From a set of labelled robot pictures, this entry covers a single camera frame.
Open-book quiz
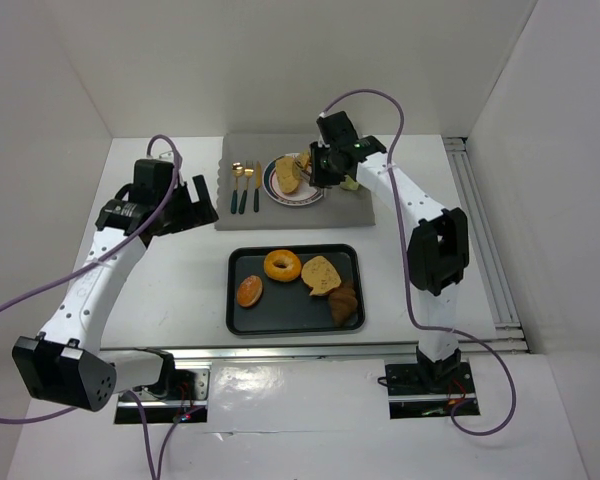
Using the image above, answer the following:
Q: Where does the small bread slice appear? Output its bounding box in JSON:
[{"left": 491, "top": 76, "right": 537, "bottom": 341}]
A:
[{"left": 294, "top": 151, "right": 311, "bottom": 171}]

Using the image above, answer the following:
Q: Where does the large oval bread slice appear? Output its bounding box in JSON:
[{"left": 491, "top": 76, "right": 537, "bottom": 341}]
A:
[{"left": 275, "top": 156, "right": 302, "bottom": 195}]

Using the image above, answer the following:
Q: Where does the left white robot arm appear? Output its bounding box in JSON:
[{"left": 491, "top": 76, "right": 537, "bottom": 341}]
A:
[{"left": 12, "top": 159, "right": 218, "bottom": 412}]

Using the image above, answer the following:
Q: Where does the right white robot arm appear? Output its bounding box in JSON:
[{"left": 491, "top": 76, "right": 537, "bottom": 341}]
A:
[{"left": 309, "top": 111, "right": 469, "bottom": 384}]

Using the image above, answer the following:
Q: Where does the bread slice right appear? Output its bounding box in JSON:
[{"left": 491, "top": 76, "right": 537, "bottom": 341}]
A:
[{"left": 301, "top": 256, "right": 342, "bottom": 296}]

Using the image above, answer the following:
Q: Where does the white plate teal red rim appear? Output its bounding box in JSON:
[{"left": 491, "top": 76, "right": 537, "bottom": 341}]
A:
[{"left": 262, "top": 153, "right": 324, "bottom": 207}]

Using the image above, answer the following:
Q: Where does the pale yellow mug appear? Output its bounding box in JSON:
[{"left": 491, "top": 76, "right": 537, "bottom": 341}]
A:
[{"left": 340, "top": 175, "right": 360, "bottom": 191}]

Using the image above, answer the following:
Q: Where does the grey placemat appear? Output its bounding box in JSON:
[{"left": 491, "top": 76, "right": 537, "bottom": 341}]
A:
[{"left": 215, "top": 133, "right": 375, "bottom": 231}]

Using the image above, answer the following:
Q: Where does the small gold spoon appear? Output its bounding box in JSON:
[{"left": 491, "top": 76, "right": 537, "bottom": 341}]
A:
[{"left": 238, "top": 168, "right": 254, "bottom": 214}]

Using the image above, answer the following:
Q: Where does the round cream filled bun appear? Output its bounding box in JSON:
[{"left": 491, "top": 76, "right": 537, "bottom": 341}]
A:
[{"left": 236, "top": 275, "right": 263, "bottom": 308}]

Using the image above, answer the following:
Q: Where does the brown croissant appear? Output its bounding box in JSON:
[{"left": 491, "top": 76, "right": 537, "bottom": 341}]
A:
[{"left": 328, "top": 281, "right": 358, "bottom": 327}]

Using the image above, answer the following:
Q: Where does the gold spoon green handle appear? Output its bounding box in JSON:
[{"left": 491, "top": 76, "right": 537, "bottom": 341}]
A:
[{"left": 230, "top": 162, "right": 244, "bottom": 214}]

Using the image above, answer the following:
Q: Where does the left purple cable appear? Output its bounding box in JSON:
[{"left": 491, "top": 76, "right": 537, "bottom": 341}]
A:
[{"left": 0, "top": 134, "right": 184, "bottom": 480}]

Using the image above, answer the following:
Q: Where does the purple cable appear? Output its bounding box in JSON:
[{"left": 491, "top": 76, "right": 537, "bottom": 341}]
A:
[
  {"left": 322, "top": 88, "right": 519, "bottom": 437},
  {"left": 0, "top": 134, "right": 184, "bottom": 480}
]

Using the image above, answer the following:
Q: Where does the gold knife green handle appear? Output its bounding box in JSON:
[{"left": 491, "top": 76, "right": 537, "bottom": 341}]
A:
[{"left": 253, "top": 162, "right": 262, "bottom": 213}]

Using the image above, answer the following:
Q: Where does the glazed ring doughnut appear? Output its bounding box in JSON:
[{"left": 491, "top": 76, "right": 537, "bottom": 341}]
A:
[{"left": 264, "top": 249, "right": 302, "bottom": 283}]

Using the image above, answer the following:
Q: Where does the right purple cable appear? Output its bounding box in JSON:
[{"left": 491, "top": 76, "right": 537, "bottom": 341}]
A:
[{"left": 322, "top": 88, "right": 519, "bottom": 437}]

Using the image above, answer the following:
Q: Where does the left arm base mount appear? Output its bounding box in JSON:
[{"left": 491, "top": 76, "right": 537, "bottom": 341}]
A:
[{"left": 103, "top": 348, "right": 210, "bottom": 425}]

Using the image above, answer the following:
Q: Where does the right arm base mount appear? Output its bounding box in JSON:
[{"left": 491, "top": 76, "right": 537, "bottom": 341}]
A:
[{"left": 376, "top": 355, "right": 481, "bottom": 420}]

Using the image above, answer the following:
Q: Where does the aluminium rail right side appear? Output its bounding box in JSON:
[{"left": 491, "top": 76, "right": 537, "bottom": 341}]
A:
[{"left": 443, "top": 137, "right": 528, "bottom": 351}]

